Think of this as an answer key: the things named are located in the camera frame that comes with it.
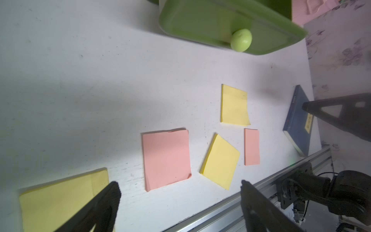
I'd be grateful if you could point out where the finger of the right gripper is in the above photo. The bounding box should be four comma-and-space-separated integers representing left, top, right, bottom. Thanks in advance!
302, 93, 371, 142

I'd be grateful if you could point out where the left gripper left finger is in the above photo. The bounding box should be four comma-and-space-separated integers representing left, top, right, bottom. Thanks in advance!
56, 181, 121, 232

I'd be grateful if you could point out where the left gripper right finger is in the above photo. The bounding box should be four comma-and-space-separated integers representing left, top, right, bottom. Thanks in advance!
241, 180, 302, 232

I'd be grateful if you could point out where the yellow sticky note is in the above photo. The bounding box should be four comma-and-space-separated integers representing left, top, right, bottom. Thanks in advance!
220, 84, 251, 126
19, 168, 109, 232
200, 133, 240, 190

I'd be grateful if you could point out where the green drawer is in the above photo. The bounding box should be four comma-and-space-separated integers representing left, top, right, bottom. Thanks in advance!
158, 1, 307, 55

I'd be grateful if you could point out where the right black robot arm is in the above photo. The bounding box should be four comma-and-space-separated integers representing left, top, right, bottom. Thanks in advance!
276, 93, 371, 226

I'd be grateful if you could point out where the small pink sticky note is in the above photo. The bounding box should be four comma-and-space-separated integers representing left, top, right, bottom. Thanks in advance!
244, 129, 260, 166

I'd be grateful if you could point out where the large pink sticky note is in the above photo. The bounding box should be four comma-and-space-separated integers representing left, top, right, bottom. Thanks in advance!
142, 129, 192, 192

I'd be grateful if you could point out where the dark blue notebook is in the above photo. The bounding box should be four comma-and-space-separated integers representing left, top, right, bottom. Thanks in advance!
283, 85, 313, 157

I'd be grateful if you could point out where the pink pen holder cup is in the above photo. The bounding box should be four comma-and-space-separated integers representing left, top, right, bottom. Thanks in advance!
292, 0, 340, 27

